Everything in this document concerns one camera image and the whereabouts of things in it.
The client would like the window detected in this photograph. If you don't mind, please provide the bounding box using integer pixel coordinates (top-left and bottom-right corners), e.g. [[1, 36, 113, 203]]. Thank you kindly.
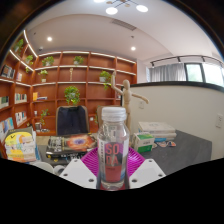
[[184, 61, 224, 88]]

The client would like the wooden artist mannequin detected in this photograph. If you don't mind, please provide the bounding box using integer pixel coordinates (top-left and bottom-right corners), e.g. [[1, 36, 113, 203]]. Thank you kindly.
[[109, 71, 150, 134]]

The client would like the green white small box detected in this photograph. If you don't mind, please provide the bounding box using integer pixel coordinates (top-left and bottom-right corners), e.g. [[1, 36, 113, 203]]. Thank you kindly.
[[132, 132, 156, 154]]

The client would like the clear plastic bottle pink label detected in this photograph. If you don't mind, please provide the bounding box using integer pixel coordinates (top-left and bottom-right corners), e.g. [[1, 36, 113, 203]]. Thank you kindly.
[[97, 105, 130, 192]]

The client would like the wooden shelf unit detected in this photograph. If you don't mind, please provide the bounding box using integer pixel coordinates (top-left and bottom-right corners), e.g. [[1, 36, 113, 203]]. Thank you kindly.
[[0, 29, 138, 158]]

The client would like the stack of white books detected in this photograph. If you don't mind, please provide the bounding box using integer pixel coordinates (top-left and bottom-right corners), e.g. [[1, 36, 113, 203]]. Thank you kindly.
[[137, 120, 178, 143]]

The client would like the black ceiling track rail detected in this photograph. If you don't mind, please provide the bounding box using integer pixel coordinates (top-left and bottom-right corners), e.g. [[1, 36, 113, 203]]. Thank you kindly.
[[149, 54, 224, 68]]

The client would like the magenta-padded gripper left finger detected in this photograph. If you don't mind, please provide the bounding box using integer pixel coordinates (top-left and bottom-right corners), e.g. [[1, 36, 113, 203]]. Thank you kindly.
[[59, 146, 100, 190]]

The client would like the ceiling air vent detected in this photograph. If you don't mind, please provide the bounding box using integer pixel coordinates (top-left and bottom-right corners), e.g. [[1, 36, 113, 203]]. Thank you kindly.
[[110, 18, 138, 32]]

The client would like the dark office chair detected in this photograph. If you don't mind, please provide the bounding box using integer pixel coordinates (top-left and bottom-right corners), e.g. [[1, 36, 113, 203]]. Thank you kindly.
[[54, 104, 91, 137]]

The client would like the stack of colourful books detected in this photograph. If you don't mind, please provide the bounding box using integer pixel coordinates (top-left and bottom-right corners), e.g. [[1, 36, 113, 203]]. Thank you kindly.
[[3, 126, 39, 164]]

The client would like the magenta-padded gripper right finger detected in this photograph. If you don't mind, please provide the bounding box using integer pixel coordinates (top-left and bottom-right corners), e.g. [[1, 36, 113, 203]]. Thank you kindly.
[[126, 146, 167, 190]]

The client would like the brown chair back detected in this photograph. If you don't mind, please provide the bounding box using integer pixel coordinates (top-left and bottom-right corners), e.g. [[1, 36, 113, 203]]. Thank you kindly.
[[95, 105, 105, 134]]

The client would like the grey curtain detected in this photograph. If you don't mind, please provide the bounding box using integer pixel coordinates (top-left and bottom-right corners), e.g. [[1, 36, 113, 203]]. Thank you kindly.
[[148, 63, 187, 83]]

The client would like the ceiling lamp with round lights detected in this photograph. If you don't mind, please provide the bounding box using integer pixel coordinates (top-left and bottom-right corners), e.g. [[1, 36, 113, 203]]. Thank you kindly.
[[93, 0, 149, 16]]

